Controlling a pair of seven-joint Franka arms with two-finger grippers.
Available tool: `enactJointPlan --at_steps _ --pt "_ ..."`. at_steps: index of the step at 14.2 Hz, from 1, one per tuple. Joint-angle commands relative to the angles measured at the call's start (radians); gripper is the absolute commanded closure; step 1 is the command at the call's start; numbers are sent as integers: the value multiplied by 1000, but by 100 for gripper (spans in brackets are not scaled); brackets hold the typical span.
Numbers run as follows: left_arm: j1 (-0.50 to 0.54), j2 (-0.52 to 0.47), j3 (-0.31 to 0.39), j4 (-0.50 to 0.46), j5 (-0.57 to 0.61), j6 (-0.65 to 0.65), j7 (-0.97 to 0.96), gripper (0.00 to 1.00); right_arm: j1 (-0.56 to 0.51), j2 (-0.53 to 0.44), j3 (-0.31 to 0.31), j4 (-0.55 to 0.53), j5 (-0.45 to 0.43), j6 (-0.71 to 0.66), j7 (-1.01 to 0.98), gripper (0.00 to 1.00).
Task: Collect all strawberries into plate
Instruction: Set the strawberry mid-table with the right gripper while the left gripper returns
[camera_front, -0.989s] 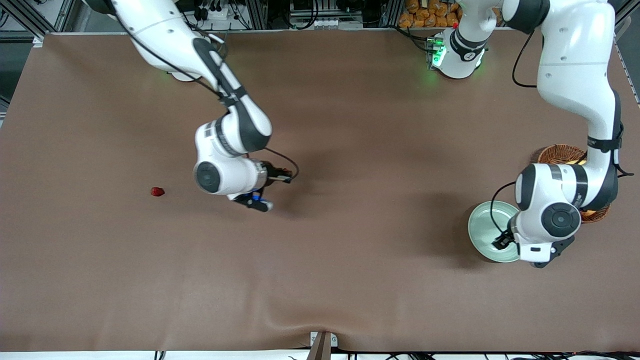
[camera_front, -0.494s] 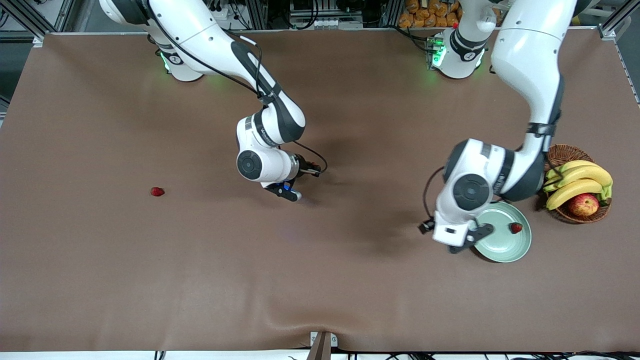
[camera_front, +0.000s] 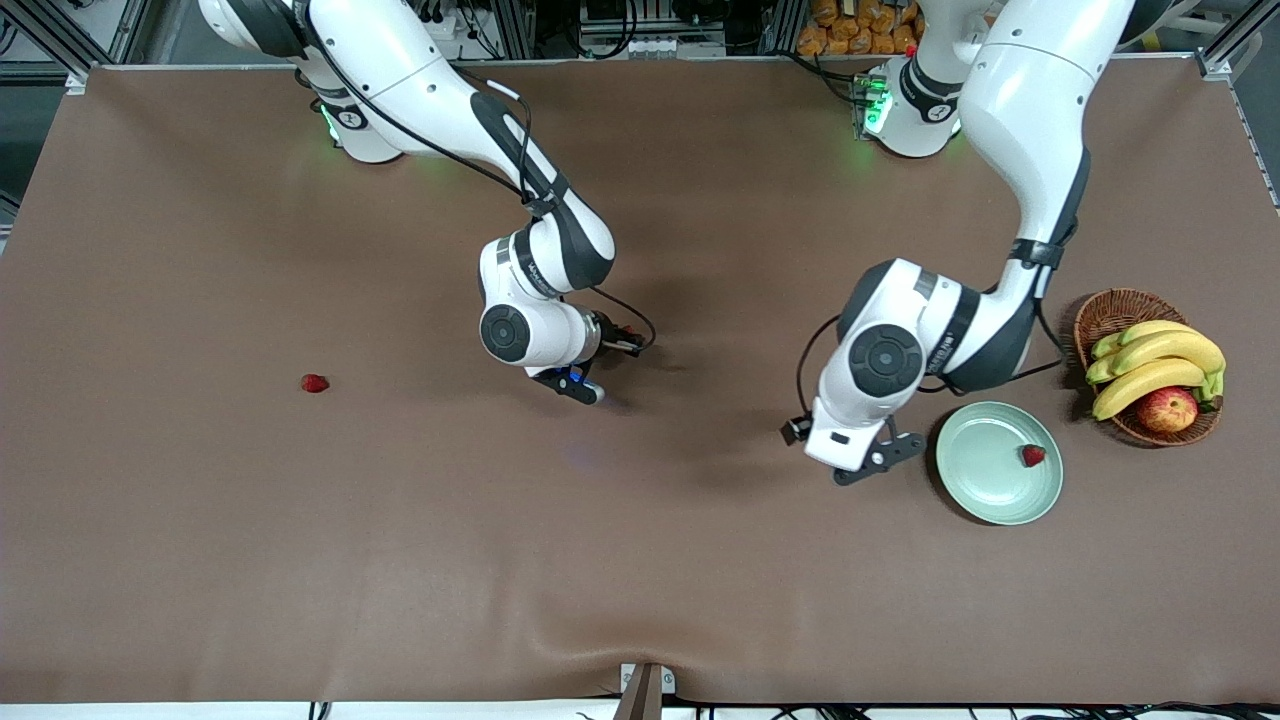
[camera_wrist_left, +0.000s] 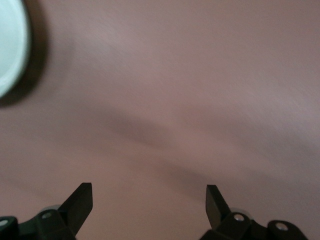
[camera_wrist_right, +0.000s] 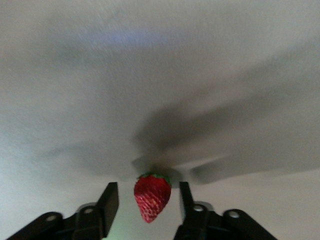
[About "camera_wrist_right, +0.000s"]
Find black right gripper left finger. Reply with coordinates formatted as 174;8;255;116
4;181;120;240

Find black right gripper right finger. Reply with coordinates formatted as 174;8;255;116
172;181;278;240

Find red strawberry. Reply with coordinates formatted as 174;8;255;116
133;172;173;224

